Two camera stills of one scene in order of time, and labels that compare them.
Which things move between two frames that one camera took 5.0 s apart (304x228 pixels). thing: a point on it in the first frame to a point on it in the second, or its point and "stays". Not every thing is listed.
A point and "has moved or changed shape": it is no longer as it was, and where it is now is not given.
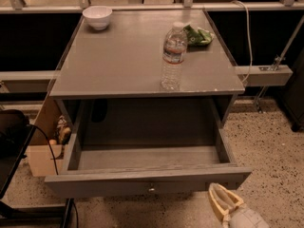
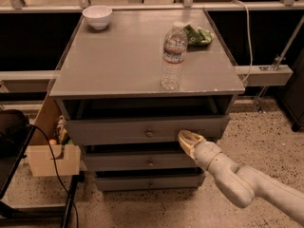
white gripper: (248, 218) to (205, 153)
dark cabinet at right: (291, 97) stays
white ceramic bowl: (97, 16) stays
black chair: (15, 134) stays
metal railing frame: (267, 75) stays
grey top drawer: (143, 146) has moved or changed shape
